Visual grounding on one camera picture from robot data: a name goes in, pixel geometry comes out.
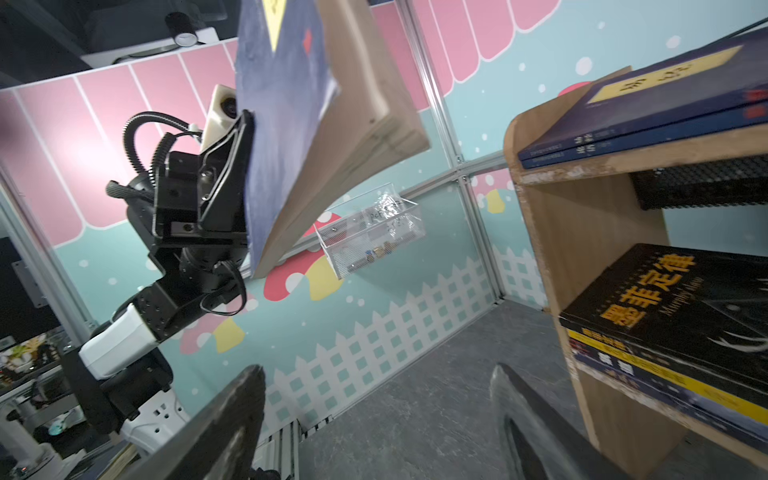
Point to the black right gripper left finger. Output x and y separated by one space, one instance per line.
217 443

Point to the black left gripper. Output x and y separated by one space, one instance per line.
194 225

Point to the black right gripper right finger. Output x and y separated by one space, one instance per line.
536 441

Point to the navy book yellow label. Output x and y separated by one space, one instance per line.
331 110
725 75

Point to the dark wolf cover book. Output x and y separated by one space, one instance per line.
691 404

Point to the black book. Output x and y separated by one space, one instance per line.
704 308

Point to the yellow cover book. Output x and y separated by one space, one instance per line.
637 367

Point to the blue book small yellow label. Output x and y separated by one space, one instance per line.
735 118

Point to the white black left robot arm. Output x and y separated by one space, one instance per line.
120 368

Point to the wooden two-tier bookshelf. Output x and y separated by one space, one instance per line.
581 216

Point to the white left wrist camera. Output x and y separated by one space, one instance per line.
221 115

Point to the white wire wall basket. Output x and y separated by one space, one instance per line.
367 228

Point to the black wire mesh basket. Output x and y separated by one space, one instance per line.
730 182

